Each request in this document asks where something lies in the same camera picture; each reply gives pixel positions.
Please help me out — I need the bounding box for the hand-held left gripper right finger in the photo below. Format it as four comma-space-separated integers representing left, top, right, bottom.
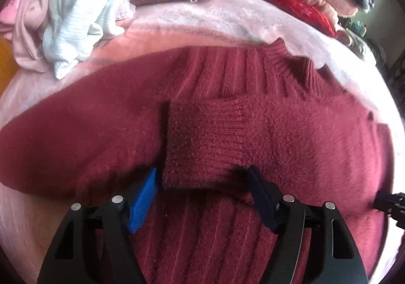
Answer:
246, 166, 370, 284

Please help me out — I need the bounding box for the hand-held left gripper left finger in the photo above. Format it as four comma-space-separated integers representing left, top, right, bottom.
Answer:
37, 167, 159, 284

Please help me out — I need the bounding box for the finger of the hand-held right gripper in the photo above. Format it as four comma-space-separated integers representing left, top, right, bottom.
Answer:
373, 192, 405, 229

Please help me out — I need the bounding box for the maroon knit sweater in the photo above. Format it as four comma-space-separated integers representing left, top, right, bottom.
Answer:
0, 37, 396, 284

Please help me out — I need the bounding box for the pale crumpled cloth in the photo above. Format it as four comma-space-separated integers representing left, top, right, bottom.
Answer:
337, 26, 372, 58

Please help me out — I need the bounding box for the pink printed blanket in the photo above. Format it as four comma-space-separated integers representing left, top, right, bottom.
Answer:
0, 0, 393, 284

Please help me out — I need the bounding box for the red shiny cloth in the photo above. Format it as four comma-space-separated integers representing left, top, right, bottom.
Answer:
265, 0, 336, 38

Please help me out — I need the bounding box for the white striped garment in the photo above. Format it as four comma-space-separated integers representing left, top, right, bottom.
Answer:
42, 0, 141, 79

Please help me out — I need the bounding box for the pale pink garment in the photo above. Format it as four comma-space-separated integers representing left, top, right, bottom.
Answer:
0, 0, 67, 73

